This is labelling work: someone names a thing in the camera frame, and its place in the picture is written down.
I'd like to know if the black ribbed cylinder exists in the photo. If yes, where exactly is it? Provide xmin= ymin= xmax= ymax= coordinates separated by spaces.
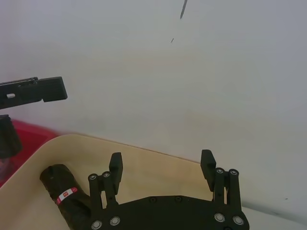
xmin=0 ymin=114 xmax=24 ymax=159

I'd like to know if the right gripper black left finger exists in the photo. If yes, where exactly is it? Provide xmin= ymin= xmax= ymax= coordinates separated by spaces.
xmin=87 ymin=152 xmax=124 ymax=227

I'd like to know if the black rolled bundle red label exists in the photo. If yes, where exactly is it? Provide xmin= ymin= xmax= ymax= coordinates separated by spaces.
xmin=39 ymin=163 xmax=97 ymax=230

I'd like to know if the red plastic container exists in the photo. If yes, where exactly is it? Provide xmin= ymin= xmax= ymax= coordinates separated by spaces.
xmin=0 ymin=118 xmax=59 ymax=190

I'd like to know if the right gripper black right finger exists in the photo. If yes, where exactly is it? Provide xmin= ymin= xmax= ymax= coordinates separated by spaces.
xmin=200 ymin=149 xmax=242 ymax=225

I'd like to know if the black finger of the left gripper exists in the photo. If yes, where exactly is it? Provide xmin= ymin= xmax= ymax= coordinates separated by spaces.
xmin=0 ymin=76 xmax=68 ymax=110

